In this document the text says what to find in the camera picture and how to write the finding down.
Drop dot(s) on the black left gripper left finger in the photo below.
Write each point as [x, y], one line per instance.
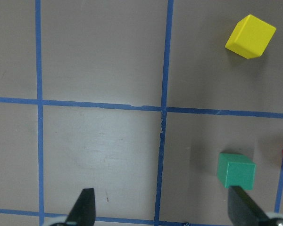
[83, 212]

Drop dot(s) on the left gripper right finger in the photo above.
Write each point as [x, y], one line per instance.
[243, 211]

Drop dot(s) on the green wooden block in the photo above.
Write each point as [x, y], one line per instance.
[236, 170]

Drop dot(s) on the yellow wooden block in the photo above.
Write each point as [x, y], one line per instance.
[250, 37]

